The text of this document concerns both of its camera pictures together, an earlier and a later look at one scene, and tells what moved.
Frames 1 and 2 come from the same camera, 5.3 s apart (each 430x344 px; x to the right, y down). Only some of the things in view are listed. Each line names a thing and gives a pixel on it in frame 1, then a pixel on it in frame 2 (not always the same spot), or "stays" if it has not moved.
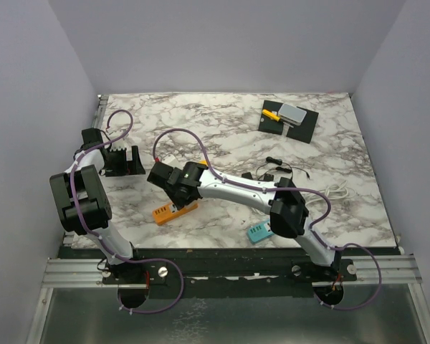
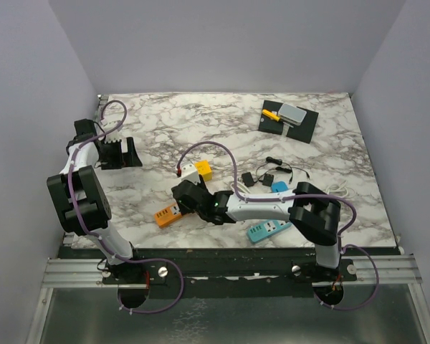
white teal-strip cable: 340,191 stays
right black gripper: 180,203 -> 199,188
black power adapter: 247,175 stays
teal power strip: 259,232 stays
